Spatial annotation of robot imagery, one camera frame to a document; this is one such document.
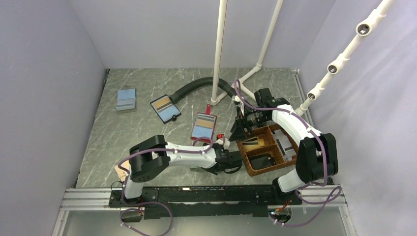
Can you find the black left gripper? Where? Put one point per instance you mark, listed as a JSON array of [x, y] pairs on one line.
[[210, 170]]

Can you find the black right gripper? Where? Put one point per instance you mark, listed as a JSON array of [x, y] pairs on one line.
[[238, 132]]

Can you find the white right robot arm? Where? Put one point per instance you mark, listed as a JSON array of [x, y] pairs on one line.
[[316, 151]]

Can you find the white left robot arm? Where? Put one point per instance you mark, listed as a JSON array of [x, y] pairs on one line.
[[151, 157]]

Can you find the gold card in basket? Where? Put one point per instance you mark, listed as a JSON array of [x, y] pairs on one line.
[[252, 144]]

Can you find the black card in basket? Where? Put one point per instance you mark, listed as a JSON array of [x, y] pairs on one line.
[[262, 161]]

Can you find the red card holder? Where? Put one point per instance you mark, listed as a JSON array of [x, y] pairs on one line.
[[204, 125]]

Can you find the cards in basket right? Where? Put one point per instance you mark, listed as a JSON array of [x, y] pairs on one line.
[[284, 145]]

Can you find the black card holder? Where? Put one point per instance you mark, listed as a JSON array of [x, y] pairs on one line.
[[166, 110]]

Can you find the beige card holder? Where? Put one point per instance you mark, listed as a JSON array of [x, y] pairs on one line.
[[121, 172]]

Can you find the grey blue card holder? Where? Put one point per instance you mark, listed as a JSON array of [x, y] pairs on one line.
[[126, 100]]

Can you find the brown wicker basket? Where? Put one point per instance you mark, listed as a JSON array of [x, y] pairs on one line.
[[271, 147]]

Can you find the white pvc pipe frame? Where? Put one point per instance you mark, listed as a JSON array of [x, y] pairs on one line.
[[242, 42]]

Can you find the white pipe camera boom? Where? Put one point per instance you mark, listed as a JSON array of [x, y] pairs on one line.
[[362, 30]]

